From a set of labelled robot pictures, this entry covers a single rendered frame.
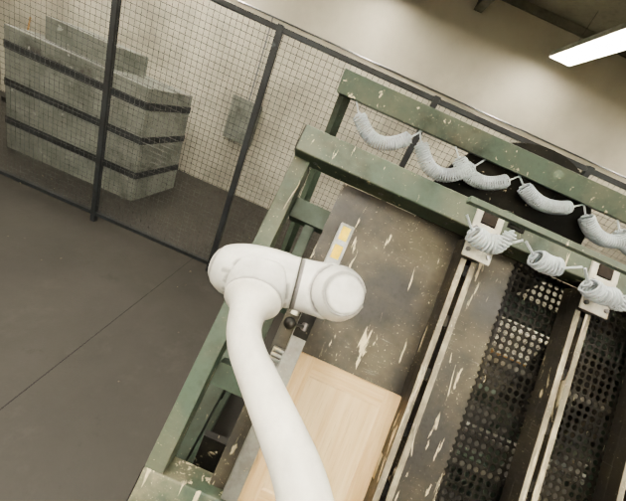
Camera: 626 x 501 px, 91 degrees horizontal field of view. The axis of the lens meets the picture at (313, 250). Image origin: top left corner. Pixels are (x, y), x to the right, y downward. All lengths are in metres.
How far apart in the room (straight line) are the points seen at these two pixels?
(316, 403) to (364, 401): 0.16
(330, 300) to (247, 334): 0.14
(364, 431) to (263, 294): 0.77
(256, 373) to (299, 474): 0.13
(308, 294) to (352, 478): 0.80
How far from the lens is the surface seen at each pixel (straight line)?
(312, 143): 1.11
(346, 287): 0.51
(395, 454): 1.22
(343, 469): 1.22
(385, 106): 1.55
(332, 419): 1.15
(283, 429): 0.42
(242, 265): 0.54
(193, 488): 1.23
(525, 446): 1.40
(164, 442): 1.19
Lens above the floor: 2.01
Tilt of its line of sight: 24 degrees down
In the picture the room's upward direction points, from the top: 24 degrees clockwise
